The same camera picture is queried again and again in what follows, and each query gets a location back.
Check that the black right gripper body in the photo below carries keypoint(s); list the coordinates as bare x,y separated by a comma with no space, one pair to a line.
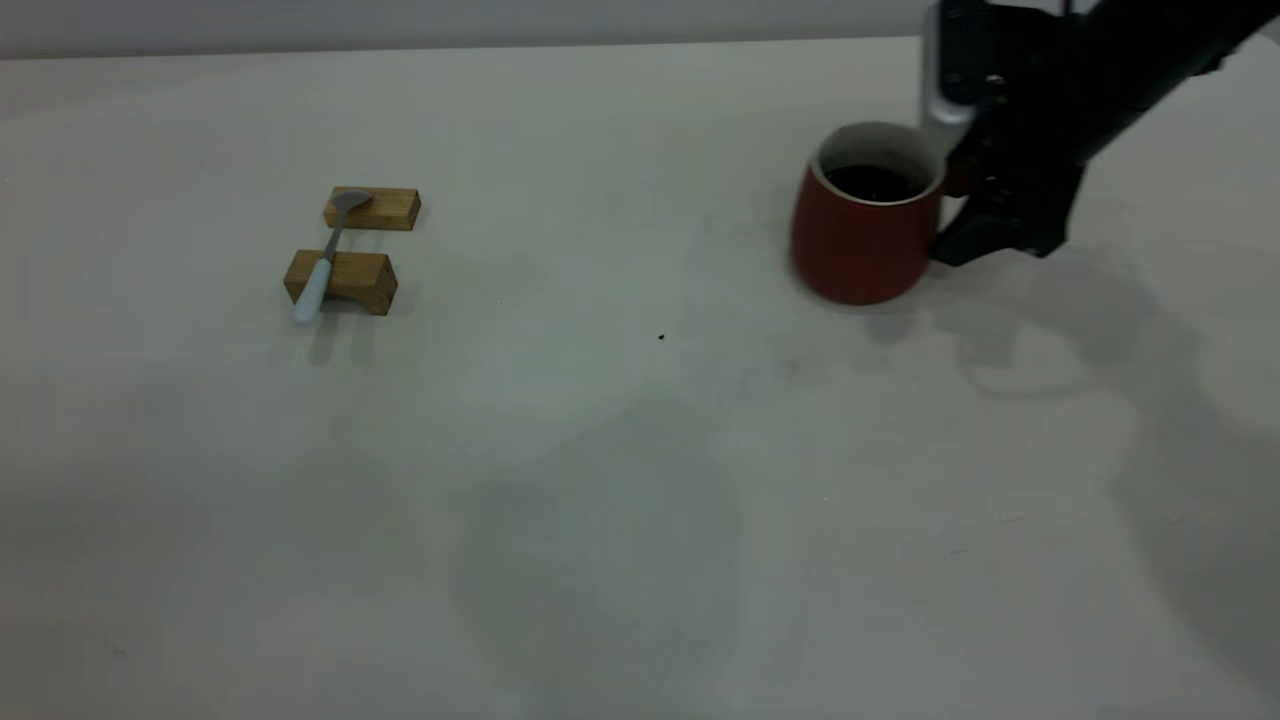
1030,110

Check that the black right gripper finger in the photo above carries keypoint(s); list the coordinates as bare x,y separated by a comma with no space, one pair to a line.
985,232
968,155

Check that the red ceramic mug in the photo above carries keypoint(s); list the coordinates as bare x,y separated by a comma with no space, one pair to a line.
860,250

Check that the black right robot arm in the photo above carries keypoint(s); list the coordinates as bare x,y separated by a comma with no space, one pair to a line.
1170,50

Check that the flat rectangular wooden block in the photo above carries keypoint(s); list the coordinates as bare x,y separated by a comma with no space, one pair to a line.
395,210

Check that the arch-shaped wooden block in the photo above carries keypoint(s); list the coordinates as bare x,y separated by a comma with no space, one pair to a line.
365,277

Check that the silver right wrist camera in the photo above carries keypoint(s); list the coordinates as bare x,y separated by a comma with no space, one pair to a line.
940,100

